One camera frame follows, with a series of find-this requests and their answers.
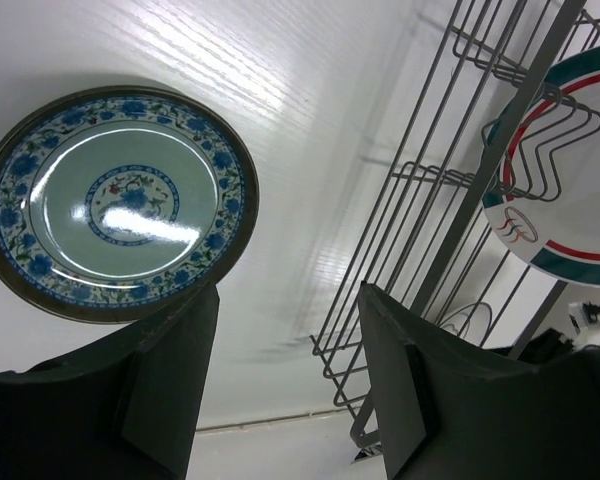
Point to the white power adapter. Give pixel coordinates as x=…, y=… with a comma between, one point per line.
x=585, y=318

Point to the grey wire dish rack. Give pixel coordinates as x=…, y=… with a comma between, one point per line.
x=426, y=240

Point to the blue floral small plate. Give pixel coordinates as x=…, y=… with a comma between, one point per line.
x=117, y=200

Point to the green red rimmed plate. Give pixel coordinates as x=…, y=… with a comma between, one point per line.
x=545, y=203

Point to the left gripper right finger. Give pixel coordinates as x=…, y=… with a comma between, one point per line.
x=447, y=409

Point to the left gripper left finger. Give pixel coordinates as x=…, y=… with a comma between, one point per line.
x=123, y=407

